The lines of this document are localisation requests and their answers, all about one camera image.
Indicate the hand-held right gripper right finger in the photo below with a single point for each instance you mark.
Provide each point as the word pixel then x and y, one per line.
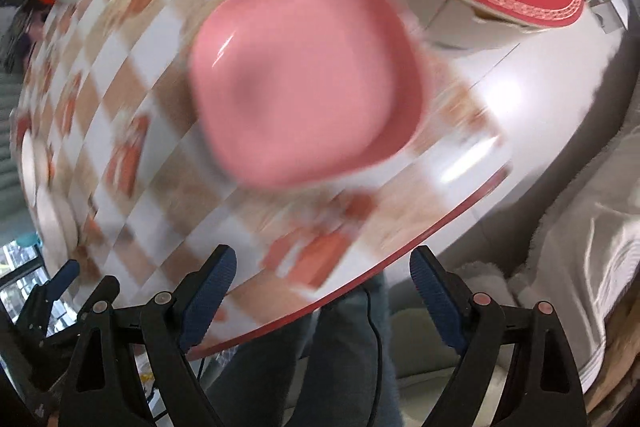
pixel 435 297

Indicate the checkered printed tablecloth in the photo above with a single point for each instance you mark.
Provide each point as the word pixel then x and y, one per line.
pixel 165 72

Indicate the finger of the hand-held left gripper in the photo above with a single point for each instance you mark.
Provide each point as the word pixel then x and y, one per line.
pixel 62 279

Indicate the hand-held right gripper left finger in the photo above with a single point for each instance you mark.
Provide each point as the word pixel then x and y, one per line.
pixel 207 294

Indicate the pink square bowl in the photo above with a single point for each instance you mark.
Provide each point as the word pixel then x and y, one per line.
pixel 300 77

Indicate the person's leg in jeans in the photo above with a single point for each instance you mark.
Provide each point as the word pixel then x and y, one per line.
pixel 280 372

